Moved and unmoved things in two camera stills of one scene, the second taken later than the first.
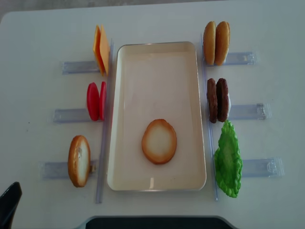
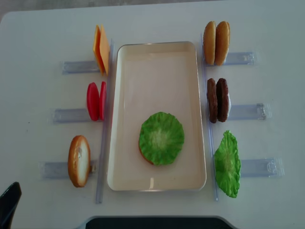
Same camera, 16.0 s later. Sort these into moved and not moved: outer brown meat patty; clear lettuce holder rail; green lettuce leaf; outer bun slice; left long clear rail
Moved: green lettuce leaf
Not moved: outer brown meat patty; outer bun slice; clear lettuce holder rail; left long clear rail
